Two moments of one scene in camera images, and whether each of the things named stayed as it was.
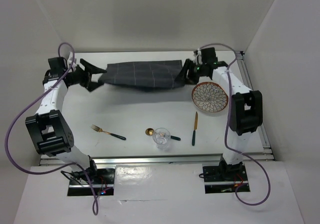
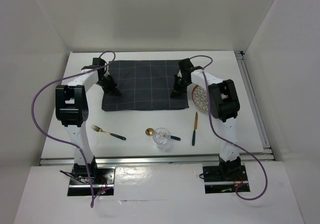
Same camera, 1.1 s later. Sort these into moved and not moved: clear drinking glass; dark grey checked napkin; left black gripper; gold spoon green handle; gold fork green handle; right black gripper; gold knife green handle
Moved: right black gripper; left black gripper; dark grey checked napkin
Not moved: gold knife green handle; gold fork green handle; gold spoon green handle; clear drinking glass
